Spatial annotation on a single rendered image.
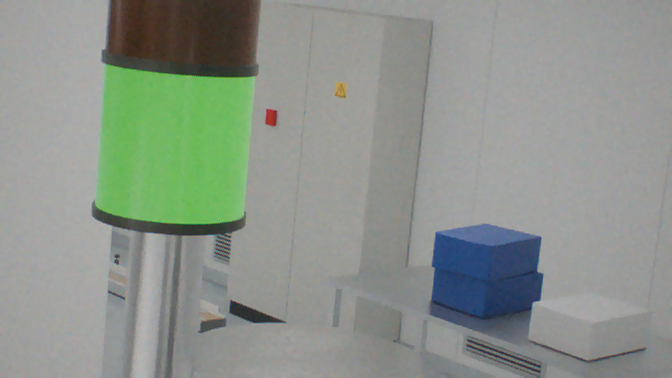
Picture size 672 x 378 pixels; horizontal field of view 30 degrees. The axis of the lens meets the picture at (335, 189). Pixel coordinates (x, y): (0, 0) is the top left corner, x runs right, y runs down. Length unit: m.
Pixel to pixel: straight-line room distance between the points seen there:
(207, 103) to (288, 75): 7.41
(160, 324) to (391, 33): 6.86
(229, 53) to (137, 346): 0.10
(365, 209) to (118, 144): 6.94
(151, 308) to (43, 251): 1.67
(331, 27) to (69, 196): 5.52
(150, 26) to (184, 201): 0.05
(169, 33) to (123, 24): 0.02
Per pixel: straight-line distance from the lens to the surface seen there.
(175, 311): 0.42
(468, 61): 7.33
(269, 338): 4.70
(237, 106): 0.40
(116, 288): 5.31
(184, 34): 0.39
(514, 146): 7.11
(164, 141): 0.39
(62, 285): 2.12
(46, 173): 2.05
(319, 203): 7.61
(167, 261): 0.41
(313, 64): 7.63
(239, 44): 0.40
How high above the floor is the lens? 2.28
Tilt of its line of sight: 10 degrees down
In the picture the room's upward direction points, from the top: 6 degrees clockwise
